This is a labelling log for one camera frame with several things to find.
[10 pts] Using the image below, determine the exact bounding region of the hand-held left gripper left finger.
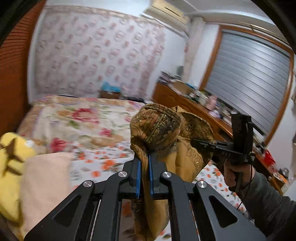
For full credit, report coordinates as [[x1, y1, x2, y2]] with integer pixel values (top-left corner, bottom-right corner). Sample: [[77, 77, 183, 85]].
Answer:
[[24, 159, 141, 241]]

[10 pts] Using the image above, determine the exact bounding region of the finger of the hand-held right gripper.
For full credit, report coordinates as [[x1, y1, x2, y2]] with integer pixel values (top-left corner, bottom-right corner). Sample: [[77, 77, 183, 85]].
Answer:
[[191, 138, 233, 151]]

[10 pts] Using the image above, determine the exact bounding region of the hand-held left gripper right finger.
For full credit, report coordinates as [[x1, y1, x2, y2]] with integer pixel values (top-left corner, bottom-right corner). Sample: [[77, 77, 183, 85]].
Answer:
[[149, 155, 266, 241]]

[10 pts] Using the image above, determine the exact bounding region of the brown patterned shirt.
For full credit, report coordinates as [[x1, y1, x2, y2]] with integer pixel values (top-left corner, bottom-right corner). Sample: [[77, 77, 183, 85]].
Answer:
[[129, 103, 218, 241]]

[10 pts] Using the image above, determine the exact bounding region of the person's right forearm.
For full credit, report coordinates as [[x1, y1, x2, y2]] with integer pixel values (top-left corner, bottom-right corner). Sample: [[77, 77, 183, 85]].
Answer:
[[236, 171, 296, 237]]

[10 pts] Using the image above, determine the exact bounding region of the pile of folded clothes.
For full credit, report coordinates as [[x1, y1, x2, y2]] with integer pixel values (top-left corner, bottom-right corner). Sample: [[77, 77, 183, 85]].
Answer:
[[159, 71, 181, 84]]

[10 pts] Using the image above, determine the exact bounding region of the person's right hand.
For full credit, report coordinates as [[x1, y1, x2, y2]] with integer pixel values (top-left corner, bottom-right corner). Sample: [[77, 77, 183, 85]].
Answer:
[[223, 160, 256, 193]]

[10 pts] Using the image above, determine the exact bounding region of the orange print bed sheet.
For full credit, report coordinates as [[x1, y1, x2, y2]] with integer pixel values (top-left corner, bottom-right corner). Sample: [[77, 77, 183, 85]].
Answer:
[[69, 141, 250, 241]]

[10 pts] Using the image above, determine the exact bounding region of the row of small bottles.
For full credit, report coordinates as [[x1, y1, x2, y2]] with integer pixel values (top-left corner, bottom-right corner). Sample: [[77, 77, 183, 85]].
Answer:
[[190, 89, 208, 105]]

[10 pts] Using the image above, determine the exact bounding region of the wooden cabinet counter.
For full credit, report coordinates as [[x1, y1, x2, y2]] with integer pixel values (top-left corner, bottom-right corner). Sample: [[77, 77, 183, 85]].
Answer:
[[153, 82, 289, 195]]

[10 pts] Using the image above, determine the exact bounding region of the open cardboard box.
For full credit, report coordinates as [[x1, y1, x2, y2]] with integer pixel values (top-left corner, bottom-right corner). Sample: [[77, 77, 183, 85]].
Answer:
[[172, 81, 192, 94]]

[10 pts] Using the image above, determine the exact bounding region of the grey window blind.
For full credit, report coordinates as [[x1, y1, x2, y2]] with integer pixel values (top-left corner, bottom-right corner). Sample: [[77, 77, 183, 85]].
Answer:
[[205, 30, 290, 137]]

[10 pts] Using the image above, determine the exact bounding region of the navy blanket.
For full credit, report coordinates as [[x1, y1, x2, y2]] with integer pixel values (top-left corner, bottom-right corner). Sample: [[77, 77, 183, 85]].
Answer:
[[122, 95, 145, 103]]

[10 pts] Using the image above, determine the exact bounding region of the floral bed quilt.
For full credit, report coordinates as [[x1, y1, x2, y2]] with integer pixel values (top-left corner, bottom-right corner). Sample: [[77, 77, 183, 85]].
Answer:
[[17, 95, 148, 153]]

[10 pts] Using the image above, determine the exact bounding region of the pink folded cloth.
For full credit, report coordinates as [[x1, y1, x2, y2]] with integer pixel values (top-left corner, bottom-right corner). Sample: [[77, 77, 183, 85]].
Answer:
[[21, 152, 74, 239]]

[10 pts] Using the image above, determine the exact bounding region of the cardboard box with blue cloth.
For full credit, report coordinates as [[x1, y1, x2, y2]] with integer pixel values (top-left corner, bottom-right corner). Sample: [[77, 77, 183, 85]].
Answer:
[[99, 81, 122, 99]]

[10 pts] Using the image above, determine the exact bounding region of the white lace curtain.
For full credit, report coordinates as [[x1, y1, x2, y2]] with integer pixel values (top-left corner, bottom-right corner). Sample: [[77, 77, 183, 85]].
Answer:
[[184, 19, 205, 72]]

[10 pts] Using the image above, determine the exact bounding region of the yellow plush toy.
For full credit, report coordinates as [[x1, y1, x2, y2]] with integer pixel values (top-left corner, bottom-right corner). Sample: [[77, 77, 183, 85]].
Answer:
[[0, 132, 37, 230]]

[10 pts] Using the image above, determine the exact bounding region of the cream air conditioner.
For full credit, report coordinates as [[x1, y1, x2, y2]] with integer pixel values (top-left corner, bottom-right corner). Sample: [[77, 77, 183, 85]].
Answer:
[[142, 0, 191, 34]]

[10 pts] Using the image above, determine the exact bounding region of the circle patterned curtain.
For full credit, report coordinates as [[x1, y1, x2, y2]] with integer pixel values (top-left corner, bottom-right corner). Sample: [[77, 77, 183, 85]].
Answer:
[[28, 6, 167, 102]]

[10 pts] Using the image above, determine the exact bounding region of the wooden headboard panel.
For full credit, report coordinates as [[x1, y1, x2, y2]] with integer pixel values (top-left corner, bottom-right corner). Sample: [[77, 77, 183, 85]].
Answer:
[[0, 0, 47, 139]]

